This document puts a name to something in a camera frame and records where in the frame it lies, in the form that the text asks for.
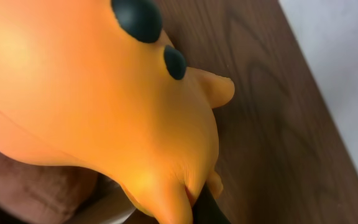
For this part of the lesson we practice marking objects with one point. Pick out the brown plush toy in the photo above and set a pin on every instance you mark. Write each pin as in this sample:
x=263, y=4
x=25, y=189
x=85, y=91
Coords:
x=42, y=194

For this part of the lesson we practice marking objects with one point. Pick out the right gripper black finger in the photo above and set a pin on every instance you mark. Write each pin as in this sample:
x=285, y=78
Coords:
x=206, y=210

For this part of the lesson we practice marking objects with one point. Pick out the white cardboard box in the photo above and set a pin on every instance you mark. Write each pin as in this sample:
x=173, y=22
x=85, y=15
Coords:
x=112, y=207

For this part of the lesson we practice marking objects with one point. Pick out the orange toy dinosaur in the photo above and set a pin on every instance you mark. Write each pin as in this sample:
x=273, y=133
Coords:
x=97, y=84

